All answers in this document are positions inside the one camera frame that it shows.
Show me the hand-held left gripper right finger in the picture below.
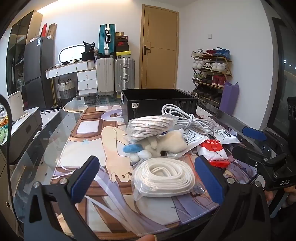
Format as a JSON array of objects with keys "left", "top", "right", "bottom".
[{"left": 194, "top": 156, "right": 271, "bottom": 241}]

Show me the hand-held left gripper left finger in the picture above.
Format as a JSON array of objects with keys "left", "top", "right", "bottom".
[{"left": 23, "top": 156, "right": 100, "bottom": 241}]

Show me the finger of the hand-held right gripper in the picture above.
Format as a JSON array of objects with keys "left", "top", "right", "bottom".
[
  {"left": 232, "top": 146, "right": 287, "bottom": 168},
  {"left": 242, "top": 127, "right": 281, "bottom": 149}
]

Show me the red white packet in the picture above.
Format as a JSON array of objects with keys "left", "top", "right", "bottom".
[{"left": 198, "top": 138, "right": 232, "bottom": 168}]

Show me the bagged white strap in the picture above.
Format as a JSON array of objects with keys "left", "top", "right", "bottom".
[{"left": 132, "top": 157, "right": 206, "bottom": 201}]

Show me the white plush toy blue ear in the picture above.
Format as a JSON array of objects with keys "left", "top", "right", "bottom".
[{"left": 122, "top": 130, "right": 188, "bottom": 163}]

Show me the white cable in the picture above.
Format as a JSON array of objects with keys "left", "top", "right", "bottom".
[{"left": 161, "top": 104, "right": 216, "bottom": 136}]

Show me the bagged grey white rope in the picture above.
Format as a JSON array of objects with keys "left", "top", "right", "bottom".
[{"left": 126, "top": 116, "right": 179, "bottom": 143}]

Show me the black cardboard box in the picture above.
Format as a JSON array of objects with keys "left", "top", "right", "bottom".
[{"left": 121, "top": 88, "right": 199, "bottom": 123}]

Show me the person's right hand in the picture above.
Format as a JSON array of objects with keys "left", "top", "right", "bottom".
[{"left": 265, "top": 190, "right": 276, "bottom": 207}]

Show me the person's left hand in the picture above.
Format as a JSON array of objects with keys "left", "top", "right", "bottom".
[{"left": 136, "top": 234, "right": 160, "bottom": 241}]

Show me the printed cartoon desk mat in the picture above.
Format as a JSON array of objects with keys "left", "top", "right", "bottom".
[{"left": 52, "top": 105, "right": 259, "bottom": 234}]

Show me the white packet small black text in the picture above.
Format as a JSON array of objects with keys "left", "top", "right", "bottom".
[{"left": 166, "top": 128, "right": 208, "bottom": 158}]

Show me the purple bag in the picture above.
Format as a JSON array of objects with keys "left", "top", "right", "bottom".
[{"left": 218, "top": 81, "right": 239, "bottom": 115}]

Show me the wooden shoe rack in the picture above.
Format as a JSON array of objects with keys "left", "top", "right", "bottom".
[{"left": 191, "top": 50, "right": 233, "bottom": 107}]

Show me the grey side cabinet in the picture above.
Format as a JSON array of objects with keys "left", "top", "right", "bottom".
[{"left": 7, "top": 107, "right": 43, "bottom": 165}]

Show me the woven basket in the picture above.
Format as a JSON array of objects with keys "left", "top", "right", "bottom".
[{"left": 57, "top": 79, "right": 76, "bottom": 100}]

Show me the white drawer unit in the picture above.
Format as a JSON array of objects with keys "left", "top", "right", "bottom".
[{"left": 77, "top": 70, "right": 97, "bottom": 95}]

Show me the white appliance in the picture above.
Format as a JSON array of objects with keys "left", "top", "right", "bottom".
[{"left": 8, "top": 91, "right": 25, "bottom": 121}]

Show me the white suitcase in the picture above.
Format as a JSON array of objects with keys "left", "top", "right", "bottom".
[{"left": 96, "top": 57, "right": 114, "bottom": 93}]

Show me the white vanity desk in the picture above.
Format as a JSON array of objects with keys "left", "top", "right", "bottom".
[{"left": 46, "top": 61, "right": 96, "bottom": 80}]

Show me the silver suitcase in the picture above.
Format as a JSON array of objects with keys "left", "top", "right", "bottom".
[{"left": 114, "top": 58, "right": 135, "bottom": 92}]

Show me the grey refrigerator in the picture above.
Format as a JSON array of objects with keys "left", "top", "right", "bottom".
[{"left": 24, "top": 37, "right": 55, "bottom": 109}]

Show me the oval mirror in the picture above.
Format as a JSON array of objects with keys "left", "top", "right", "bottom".
[{"left": 58, "top": 44, "right": 86, "bottom": 65}]

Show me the black bag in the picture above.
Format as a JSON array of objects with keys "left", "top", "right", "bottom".
[{"left": 82, "top": 42, "right": 96, "bottom": 62}]

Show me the wooden door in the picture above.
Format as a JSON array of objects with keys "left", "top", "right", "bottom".
[{"left": 140, "top": 5, "right": 179, "bottom": 90}]

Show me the teal suitcase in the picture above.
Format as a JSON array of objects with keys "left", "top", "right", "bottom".
[{"left": 99, "top": 24, "right": 115, "bottom": 56}]

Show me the dark glass cabinet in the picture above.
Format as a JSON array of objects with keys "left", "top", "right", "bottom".
[{"left": 6, "top": 10, "right": 43, "bottom": 102}]

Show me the brown cardboard box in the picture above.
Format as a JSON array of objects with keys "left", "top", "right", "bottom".
[{"left": 47, "top": 23, "right": 57, "bottom": 40}]

